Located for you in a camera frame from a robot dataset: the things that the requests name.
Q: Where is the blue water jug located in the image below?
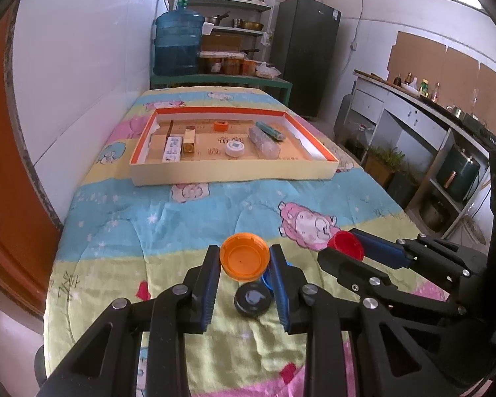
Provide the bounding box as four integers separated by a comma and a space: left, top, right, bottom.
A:
153, 0, 204, 76

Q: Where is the potted green plant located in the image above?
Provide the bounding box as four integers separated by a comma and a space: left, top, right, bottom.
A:
364, 146, 405, 188

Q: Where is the gold lighter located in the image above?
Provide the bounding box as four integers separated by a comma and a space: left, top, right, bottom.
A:
183, 128, 196, 154

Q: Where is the white kitchen counter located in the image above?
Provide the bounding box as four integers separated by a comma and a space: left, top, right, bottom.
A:
334, 74, 493, 246

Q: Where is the teal patterned lighter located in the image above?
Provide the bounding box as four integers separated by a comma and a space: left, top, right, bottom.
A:
255, 121, 286, 142

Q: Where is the clear glitter lighter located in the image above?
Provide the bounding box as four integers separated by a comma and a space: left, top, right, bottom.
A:
248, 126, 280, 159

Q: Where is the blue bottle cap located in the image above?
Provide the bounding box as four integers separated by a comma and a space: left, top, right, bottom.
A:
261, 262, 286, 294

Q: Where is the cardboard box on table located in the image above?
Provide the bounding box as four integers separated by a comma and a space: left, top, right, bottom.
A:
200, 34, 243, 52

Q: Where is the black bottle cap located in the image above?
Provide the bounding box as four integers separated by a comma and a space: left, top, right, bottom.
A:
234, 282, 273, 318

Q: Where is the plain orange bottle cap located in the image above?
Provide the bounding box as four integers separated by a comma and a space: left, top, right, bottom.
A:
219, 232, 269, 282

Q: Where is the green metal table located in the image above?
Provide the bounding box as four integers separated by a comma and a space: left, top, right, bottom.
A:
149, 73, 293, 106

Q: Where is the white Hello Kitty lighter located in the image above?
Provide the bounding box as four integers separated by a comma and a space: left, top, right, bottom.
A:
162, 135, 183, 162

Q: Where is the dark green refrigerator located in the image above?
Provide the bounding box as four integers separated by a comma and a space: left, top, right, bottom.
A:
269, 0, 341, 118

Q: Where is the orange rimmed cardboard tray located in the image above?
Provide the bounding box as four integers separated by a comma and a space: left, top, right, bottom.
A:
130, 107, 340, 186

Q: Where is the orange cap with black label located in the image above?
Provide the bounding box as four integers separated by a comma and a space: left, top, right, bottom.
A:
213, 120, 229, 132

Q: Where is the red bottle cap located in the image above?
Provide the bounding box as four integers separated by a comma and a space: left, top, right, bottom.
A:
328, 230, 365, 261

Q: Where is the brown wooden door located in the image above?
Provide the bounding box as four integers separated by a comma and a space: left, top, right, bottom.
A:
0, 3, 61, 317

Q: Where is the white QR code cap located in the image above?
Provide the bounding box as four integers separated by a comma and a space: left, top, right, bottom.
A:
225, 140, 245, 158

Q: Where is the green sauce bottle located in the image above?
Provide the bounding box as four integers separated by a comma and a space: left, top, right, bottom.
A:
419, 79, 429, 98

